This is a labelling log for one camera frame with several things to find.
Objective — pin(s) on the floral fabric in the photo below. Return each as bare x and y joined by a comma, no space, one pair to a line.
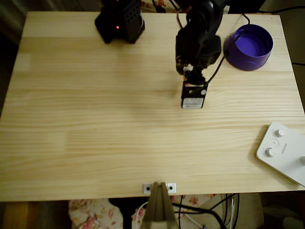
147,3
90,214

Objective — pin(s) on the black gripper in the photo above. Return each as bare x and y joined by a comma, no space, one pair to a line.
180,62

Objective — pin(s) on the black device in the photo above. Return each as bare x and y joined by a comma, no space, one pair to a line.
247,6

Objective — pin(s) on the aluminium corner bracket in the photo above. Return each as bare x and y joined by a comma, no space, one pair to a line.
145,188

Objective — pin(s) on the black camera box with label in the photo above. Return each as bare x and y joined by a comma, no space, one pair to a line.
193,97

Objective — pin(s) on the white lamp knob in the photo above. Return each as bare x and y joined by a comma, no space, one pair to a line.
279,132
269,152

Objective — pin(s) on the purple bowl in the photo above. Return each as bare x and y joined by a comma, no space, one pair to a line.
250,50

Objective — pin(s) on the white control box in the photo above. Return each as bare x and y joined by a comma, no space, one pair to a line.
283,157

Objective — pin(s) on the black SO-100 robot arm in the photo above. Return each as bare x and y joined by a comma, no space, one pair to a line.
119,23

